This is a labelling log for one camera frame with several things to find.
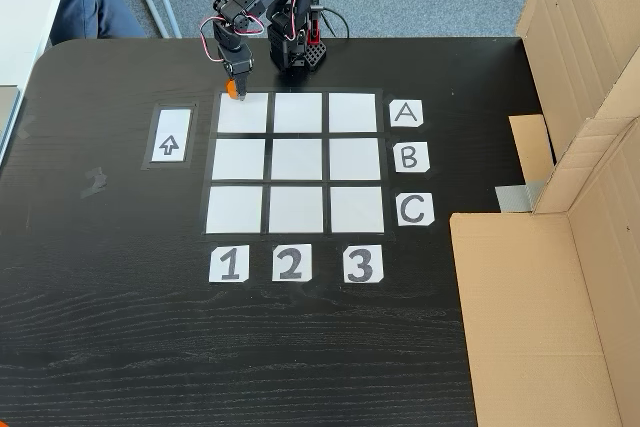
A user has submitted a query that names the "paper sheet letter A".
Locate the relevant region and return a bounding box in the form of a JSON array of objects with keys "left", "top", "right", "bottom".
[{"left": 389, "top": 100, "right": 425, "bottom": 128}]

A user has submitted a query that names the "red black bar clamp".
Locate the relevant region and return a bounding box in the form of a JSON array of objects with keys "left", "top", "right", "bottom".
[{"left": 306, "top": 0, "right": 324, "bottom": 46}]

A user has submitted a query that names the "brown cardboard panel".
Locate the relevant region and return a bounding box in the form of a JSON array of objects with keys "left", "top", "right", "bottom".
[
  {"left": 449, "top": 116, "right": 640, "bottom": 427},
  {"left": 508, "top": 0, "right": 640, "bottom": 213}
]

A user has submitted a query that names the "black power cable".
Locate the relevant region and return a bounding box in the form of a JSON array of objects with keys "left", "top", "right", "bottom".
[{"left": 319, "top": 6, "right": 351, "bottom": 41}]

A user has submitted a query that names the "red white servo cable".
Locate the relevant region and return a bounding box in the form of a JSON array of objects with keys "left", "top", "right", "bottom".
[{"left": 198, "top": 14, "right": 266, "bottom": 64}]

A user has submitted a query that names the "paper sheet letter C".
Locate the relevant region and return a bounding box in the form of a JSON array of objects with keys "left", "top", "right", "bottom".
[{"left": 396, "top": 193, "right": 435, "bottom": 228}]

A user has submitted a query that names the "white arrow paper sheet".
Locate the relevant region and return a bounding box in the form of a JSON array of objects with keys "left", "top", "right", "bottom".
[{"left": 148, "top": 107, "right": 192, "bottom": 164}]

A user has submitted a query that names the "paper sheet letter B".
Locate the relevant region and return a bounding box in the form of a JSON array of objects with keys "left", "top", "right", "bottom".
[{"left": 393, "top": 141, "right": 431, "bottom": 174}]

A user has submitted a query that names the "white nine-square grid sheet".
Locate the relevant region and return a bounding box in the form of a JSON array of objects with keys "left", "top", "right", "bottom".
[{"left": 202, "top": 88, "right": 396, "bottom": 238}]

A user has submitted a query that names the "paper sheet number 2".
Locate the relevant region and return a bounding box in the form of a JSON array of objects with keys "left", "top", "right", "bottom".
[{"left": 271, "top": 243, "right": 313, "bottom": 282}]

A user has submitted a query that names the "paper sheet number 1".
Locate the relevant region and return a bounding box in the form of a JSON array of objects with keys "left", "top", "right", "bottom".
[{"left": 208, "top": 245, "right": 250, "bottom": 283}]

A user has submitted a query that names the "paper sheet number 3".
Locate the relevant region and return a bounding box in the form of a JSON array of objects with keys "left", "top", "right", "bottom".
[{"left": 343, "top": 245, "right": 385, "bottom": 283}]

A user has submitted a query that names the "white table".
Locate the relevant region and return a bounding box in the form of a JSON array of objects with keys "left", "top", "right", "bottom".
[{"left": 0, "top": 0, "right": 76, "bottom": 89}]

